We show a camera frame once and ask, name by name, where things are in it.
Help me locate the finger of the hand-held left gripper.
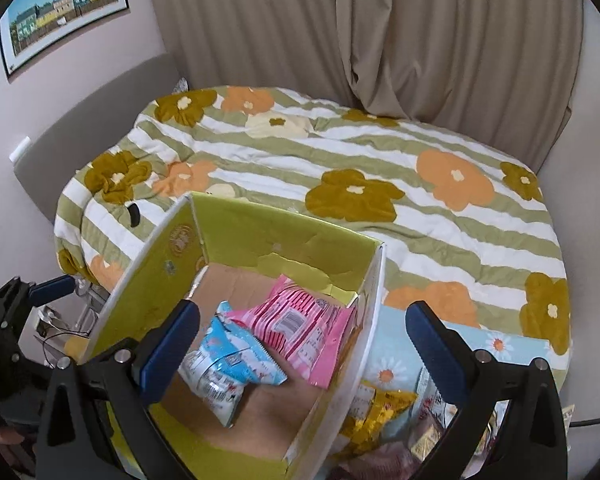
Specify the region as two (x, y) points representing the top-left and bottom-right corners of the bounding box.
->
(0, 274), (77, 322)

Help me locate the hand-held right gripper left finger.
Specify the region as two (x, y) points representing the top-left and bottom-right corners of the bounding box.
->
(35, 299), (201, 480)

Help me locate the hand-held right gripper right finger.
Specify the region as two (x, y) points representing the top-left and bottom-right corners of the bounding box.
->
(405, 301), (570, 480)

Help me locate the yellow-green cardboard box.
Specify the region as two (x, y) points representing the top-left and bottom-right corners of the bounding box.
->
(77, 191), (387, 480)

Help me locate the light blue daisy cloth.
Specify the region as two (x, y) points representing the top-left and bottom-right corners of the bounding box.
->
(330, 305), (553, 480)

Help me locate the white bedside table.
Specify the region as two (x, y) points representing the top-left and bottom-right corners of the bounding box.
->
(22, 280), (108, 366)

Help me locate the white red-print snack packet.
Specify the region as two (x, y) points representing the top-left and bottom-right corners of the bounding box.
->
(415, 367), (461, 441)

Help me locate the blue white snack packet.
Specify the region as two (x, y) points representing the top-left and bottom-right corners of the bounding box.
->
(177, 301), (288, 428)

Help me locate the yellow snack packet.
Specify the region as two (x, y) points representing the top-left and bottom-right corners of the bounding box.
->
(340, 380), (418, 453)

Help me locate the beige snack packet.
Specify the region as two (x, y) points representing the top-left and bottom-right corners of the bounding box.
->
(409, 422), (447, 461)

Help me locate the pink snack packet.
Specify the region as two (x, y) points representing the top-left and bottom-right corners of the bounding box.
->
(225, 275), (358, 390)

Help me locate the grey headboard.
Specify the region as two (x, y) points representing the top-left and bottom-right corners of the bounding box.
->
(12, 50), (186, 221)

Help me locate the striped floral blanket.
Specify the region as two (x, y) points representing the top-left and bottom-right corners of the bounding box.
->
(54, 85), (572, 377)

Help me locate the beige curtain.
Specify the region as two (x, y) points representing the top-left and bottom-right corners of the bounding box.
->
(142, 0), (586, 148)

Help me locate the white wall switch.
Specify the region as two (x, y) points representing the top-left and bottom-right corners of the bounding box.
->
(9, 136), (32, 163)

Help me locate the framed wall picture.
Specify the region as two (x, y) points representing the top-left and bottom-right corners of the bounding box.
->
(0, 0), (130, 80)

